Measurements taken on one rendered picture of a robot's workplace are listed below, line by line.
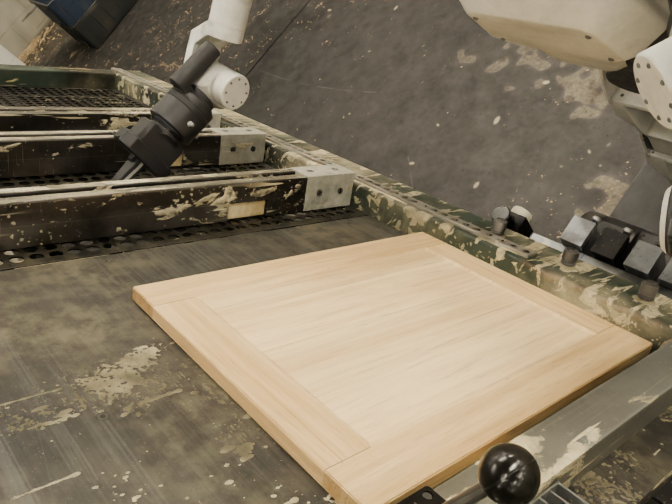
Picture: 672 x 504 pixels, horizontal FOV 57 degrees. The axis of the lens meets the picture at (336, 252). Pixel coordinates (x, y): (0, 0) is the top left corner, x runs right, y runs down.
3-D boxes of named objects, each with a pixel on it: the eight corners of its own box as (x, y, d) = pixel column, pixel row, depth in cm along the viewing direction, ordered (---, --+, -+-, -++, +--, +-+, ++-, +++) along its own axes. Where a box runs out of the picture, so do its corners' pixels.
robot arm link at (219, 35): (204, 87, 119) (220, 16, 114) (234, 104, 115) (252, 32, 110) (176, 85, 114) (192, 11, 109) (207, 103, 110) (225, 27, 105)
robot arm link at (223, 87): (180, 117, 117) (220, 75, 119) (216, 140, 112) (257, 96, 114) (149, 77, 107) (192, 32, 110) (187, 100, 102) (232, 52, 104)
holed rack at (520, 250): (536, 255, 104) (537, 252, 103) (526, 258, 102) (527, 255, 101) (119, 69, 211) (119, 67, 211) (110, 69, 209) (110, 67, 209)
